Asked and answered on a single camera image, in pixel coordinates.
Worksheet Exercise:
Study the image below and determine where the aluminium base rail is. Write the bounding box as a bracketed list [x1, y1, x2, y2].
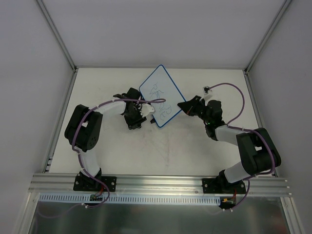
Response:
[28, 173, 293, 197]

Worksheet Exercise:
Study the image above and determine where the right aluminium frame post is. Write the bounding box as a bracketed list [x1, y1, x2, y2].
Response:
[244, 0, 293, 74]

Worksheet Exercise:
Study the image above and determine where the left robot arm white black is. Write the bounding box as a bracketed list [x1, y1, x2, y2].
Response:
[64, 88, 155, 190]

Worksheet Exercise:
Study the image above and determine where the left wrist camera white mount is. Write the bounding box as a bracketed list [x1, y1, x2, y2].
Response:
[140, 103, 155, 117]

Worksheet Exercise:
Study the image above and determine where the aluminium frame post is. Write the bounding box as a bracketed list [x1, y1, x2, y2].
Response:
[244, 0, 293, 74]
[35, 0, 77, 72]

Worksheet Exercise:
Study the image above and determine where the white slotted cable duct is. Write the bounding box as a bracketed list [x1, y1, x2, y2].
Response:
[39, 193, 221, 206]

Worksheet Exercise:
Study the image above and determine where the left aluminium frame post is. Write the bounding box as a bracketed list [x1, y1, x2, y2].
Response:
[35, 0, 77, 72]

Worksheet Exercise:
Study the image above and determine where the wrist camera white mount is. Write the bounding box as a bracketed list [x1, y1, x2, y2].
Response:
[140, 103, 155, 117]
[200, 86, 213, 102]

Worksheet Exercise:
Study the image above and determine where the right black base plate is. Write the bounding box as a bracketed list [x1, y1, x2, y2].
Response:
[201, 178, 247, 195]

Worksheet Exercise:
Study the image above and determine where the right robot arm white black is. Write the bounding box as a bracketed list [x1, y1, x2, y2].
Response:
[178, 96, 281, 194]

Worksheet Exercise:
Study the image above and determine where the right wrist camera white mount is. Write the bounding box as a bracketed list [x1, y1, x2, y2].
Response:
[200, 86, 213, 102]

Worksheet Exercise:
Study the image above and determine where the blue framed whiteboard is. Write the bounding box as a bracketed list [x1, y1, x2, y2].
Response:
[139, 64, 186, 128]

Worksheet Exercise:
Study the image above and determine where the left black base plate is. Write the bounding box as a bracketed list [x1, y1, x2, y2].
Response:
[73, 174, 117, 192]

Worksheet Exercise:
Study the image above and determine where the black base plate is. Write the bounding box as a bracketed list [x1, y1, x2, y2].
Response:
[201, 178, 247, 195]
[73, 174, 117, 192]

